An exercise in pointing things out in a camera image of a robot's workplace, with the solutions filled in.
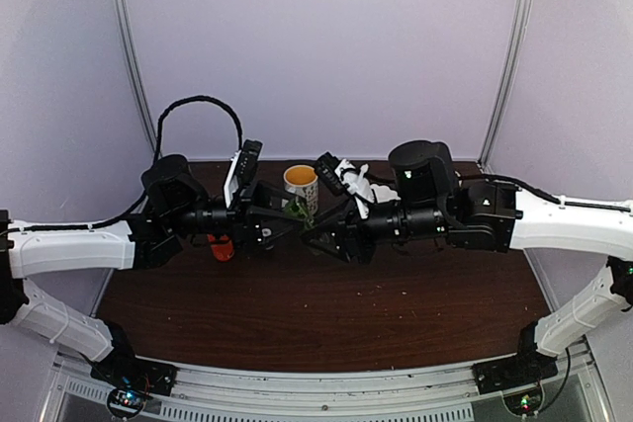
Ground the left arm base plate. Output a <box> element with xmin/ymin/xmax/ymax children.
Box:
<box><xmin>90</xmin><ymin>360</ymin><xmax>177</xmax><ymax>396</ymax></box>

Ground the right aluminium frame post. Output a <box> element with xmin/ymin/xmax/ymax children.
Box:
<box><xmin>478</xmin><ymin>0</ymin><xmax>533</xmax><ymax>171</ymax></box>

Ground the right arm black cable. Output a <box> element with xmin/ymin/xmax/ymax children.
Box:
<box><xmin>454</xmin><ymin>172</ymin><xmax>633</xmax><ymax>213</ymax></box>

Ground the left aluminium frame post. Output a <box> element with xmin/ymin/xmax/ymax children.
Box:
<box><xmin>112</xmin><ymin>0</ymin><xmax>158</xmax><ymax>155</ymax></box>

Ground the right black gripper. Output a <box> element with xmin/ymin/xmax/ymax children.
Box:
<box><xmin>301</xmin><ymin>194</ymin><xmax>450</xmax><ymax>266</ymax></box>

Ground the orange pill bottle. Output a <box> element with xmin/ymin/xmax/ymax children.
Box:
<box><xmin>207</xmin><ymin>234</ymin><xmax>234</xmax><ymax>263</ymax></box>

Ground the aluminium front rail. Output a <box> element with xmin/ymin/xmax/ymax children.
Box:
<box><xmin>46</xmin><ymin>335</ymin><xmax>609</xmax><ymax>422</ymax></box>

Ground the white mug yellow inside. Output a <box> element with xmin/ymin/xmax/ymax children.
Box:
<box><xmin>283</xmin><ymin>165</ymin><xmax>318</xmax><ymax>215</ymax></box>

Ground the aluminium frame post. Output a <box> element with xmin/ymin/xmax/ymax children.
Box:
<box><xmin>478</xmin><ymin>0</ymin><xmax>533</xmax><ymax>171</ymax></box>
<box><xmin>112</xmin><ymin>0</ymin><xmax>158</xmax><ymax>155</ymax></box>

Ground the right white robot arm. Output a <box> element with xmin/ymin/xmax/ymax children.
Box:
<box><xmin>302</xmin><ymin>140</ymin><xmax>632</xmax><ymax>384</ymax></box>

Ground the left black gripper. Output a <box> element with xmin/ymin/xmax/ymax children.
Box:
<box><xmin>166</xmin><ymin>179</ymin><xmax>307</xmax><ymax>253</ymax></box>

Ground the green weekly pill organizer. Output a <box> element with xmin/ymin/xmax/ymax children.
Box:
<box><xmin>283</xmin><ymin>196</ymin><xmax>315</xmax><ymax>230</ymax></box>

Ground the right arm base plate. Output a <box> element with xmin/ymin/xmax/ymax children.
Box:
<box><xmin>473</xmin><ymin>357</ymin><xmax>558</xmax><ymax>394</ymax></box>

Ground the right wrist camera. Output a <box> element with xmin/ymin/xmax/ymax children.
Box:
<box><xmin>315</xmin><ymin>150</ymin><xmax>402</xmax><ymax>218</ymax></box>

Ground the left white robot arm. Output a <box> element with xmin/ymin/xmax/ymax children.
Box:
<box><xmin>1</xmin><ymin>149</ymin><xmax>295</xmax><ymax>386</ymax></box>

